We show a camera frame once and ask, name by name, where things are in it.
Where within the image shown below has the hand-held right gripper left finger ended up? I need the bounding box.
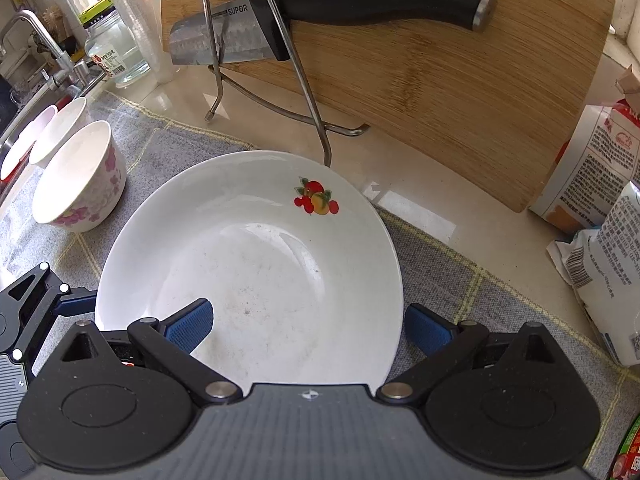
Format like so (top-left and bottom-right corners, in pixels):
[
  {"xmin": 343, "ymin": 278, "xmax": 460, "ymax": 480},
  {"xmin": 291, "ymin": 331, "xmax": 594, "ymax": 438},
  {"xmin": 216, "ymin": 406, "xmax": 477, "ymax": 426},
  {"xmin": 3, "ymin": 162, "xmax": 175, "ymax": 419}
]
[{"xmin": 60, "ymin": 298, "xmax": 244, "ymax": 406}]

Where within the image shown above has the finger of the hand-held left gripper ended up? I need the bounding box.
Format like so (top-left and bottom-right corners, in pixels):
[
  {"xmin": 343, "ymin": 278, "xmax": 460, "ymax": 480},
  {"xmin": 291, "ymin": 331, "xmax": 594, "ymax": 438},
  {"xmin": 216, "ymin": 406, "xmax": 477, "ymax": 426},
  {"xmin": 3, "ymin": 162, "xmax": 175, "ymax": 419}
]
[{"xmin": 0, "ymin": 261, "xmax": 99, "ymax": 363}]

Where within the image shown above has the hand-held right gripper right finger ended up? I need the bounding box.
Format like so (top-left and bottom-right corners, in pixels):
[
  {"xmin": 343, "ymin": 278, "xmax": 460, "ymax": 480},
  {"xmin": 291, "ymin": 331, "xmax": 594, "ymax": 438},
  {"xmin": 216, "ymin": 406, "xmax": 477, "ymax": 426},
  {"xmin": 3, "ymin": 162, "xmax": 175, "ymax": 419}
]
[{"xmin": 376, "ymin": 303, "xmax": 571, "ymax": 405}]

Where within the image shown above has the white fruit print plate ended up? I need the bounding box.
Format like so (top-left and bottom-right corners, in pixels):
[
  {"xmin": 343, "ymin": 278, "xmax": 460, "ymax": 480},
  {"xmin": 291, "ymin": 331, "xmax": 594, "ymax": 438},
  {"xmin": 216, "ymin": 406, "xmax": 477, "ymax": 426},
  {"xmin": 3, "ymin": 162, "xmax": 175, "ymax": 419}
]
[{"xmin": 94, "ymin": 149, "xmax": 405, "ymax": 397}]

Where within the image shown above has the grey teal checked dish cloth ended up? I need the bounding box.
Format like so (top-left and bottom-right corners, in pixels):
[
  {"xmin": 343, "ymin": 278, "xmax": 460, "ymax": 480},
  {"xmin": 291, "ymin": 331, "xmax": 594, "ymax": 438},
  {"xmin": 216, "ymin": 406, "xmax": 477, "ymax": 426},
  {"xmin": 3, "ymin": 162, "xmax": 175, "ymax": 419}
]
[{"xmin": 0, "ymin": 92, "xmax": 640, "ymax": 480}]

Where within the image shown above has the steel sink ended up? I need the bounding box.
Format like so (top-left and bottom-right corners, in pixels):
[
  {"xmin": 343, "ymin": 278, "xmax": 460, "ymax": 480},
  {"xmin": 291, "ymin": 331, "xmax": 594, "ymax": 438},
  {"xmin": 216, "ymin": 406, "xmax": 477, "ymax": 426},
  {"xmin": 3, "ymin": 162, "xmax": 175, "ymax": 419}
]
[{"xmin": 0, "ymin": 67, "xmax": 107, "ymax": 151}]

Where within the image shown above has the bamboo cutting board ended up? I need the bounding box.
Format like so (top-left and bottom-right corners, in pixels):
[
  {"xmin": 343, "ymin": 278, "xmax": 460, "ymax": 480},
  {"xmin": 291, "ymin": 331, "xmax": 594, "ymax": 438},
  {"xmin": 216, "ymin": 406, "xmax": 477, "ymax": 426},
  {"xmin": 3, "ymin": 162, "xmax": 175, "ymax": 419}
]
[{"xmin": 159, "ymin": 0, "xmax": 621, "ymax": 214}]

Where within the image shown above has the green lidded sauce jar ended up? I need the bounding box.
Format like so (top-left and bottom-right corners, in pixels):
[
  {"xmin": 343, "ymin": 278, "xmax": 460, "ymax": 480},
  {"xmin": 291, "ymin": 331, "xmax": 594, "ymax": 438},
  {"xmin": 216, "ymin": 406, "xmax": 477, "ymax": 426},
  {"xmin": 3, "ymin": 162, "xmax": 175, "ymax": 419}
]
[{"xmin": 606, "ymin": 412, "xmax": 640, "ymax": 480}]

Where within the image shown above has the clear glass jar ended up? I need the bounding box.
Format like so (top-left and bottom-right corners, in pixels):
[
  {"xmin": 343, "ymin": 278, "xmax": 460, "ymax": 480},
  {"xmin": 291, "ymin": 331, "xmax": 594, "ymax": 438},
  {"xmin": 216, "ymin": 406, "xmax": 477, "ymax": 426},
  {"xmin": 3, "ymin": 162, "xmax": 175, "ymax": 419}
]
[{"xmin": 81, "ymin": 4, "xmax": 151, "ymax": 86}]

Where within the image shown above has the steel faucet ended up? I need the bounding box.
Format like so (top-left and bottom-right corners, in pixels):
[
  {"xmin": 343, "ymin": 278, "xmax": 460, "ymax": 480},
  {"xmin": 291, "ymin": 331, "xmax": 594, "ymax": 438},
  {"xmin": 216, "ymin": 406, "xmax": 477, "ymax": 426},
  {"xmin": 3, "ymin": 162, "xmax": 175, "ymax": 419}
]
[{"xmin": 0, "ymin": 9, "xmax": 86, "ymax": 94}]

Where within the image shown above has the tall plastic wrap roll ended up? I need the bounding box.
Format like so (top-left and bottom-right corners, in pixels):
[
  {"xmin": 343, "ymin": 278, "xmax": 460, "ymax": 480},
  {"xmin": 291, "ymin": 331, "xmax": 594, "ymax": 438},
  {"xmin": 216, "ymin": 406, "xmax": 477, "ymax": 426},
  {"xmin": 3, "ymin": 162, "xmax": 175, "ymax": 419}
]
[{"xmin": 99, "ymin": 0, "xmax": 177, "ymax": 84}]

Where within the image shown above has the metal wire rack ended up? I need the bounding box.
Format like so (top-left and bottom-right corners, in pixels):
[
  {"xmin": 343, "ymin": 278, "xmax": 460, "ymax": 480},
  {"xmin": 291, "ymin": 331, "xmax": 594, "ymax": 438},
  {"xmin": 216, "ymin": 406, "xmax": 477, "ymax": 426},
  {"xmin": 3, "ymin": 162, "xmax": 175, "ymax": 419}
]
[{"xmin": 201, "ymin": 0, "xmax": 371, "ymax": 169}]

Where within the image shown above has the black handled kitchen knife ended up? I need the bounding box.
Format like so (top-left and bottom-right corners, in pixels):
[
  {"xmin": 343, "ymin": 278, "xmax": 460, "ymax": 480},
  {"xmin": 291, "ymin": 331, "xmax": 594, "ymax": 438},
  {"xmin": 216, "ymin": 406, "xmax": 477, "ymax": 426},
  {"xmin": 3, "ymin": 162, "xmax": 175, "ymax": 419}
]
[{"xmin": 168, "ymin": 0, "xmax": 498, "ymax": 69}]

